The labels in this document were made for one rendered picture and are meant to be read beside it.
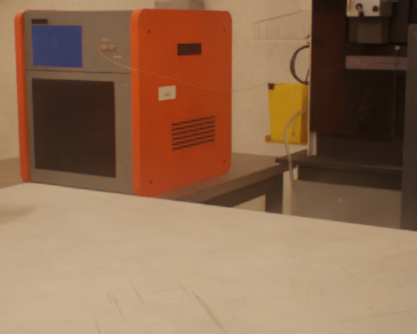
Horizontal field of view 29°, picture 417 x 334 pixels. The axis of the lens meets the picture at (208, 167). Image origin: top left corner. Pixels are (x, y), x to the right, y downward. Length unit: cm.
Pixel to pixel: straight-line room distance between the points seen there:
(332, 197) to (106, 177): 64
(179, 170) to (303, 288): 135
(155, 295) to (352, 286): 15
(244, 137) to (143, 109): 187
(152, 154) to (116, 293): 126
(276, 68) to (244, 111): 25
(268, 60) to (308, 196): 144
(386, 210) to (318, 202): 19
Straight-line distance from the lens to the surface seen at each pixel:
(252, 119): 364
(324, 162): 220
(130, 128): 185
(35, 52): 201
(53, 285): 65
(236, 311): 59
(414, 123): 124
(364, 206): 218
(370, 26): 213
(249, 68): 363
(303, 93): 230
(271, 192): 241
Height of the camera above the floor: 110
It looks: 10 degrees down
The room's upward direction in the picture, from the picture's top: straight up
